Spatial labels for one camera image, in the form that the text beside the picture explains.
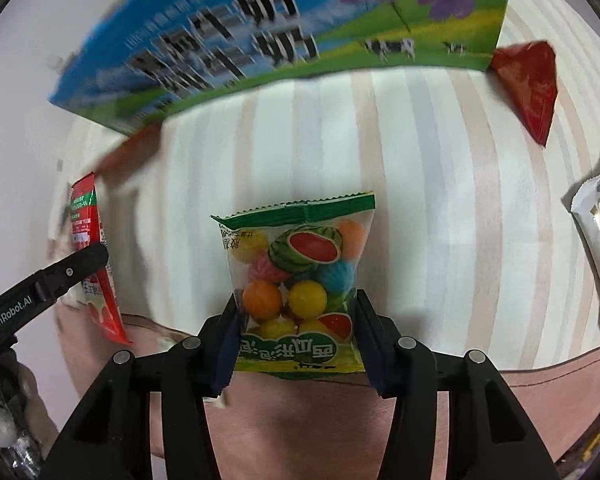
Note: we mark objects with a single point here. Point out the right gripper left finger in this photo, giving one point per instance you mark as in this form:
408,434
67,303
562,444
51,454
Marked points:
220,344

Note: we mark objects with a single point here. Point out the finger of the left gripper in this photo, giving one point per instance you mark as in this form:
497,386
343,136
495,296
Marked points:
25,301

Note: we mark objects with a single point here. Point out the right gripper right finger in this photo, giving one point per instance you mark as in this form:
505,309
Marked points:
388,366

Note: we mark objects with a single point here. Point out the gumball candy bag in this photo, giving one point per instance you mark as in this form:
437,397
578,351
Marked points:
293,269

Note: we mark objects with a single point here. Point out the red long snack packet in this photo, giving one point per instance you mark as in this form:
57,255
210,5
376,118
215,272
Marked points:
98,289

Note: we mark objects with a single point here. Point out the cat print blanket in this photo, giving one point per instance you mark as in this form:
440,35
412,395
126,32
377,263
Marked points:
445,212

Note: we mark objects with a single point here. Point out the dark red flat packet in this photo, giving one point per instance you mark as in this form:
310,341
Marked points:
131,155

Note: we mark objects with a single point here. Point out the cardboard milk box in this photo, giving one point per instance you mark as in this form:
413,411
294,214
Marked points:
149,59

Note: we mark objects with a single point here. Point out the small red packet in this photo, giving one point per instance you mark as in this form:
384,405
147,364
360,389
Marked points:
528,74

